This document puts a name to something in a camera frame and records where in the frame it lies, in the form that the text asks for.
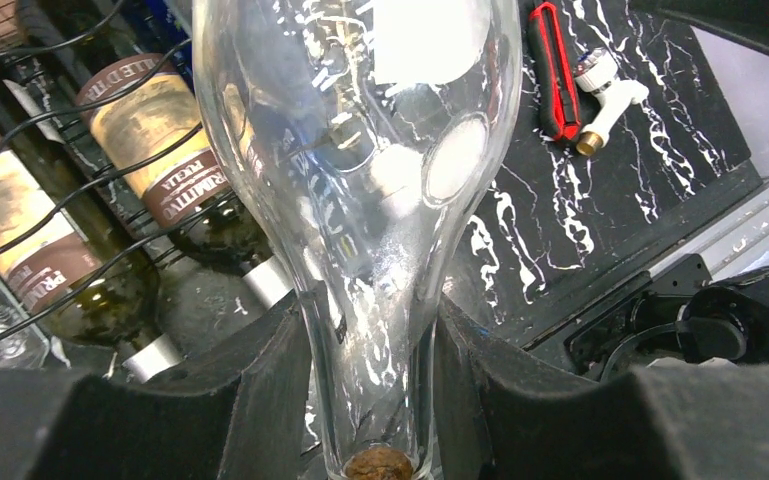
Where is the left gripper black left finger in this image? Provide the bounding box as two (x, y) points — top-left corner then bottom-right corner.
(0, 295), (311, 479)

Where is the dark bottle with black cap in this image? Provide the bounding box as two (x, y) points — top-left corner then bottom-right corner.
(15, 1), (292, 308)

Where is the black wire wine rack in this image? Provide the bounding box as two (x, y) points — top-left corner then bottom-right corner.
(0, 0), (240, 366)

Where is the red black utility knife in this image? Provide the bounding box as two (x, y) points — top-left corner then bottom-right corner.
(526, 1), (581, 142)

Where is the clear bottle with cork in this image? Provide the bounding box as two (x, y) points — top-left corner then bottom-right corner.
(192, 1), (522, 479)

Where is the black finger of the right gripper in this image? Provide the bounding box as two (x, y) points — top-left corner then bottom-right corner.
(629, 0), (769, 56)

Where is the dark green wine bottle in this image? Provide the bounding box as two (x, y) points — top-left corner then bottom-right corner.
(0, 39), (183, 384)

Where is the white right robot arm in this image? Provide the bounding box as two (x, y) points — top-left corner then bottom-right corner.
(559, 253), (769, 381)

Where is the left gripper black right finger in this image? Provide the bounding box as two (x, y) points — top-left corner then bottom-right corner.
(434, 299), (769, 479)

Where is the white plastic faucet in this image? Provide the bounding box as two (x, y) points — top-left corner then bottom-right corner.
(574, 47), (649, 156)

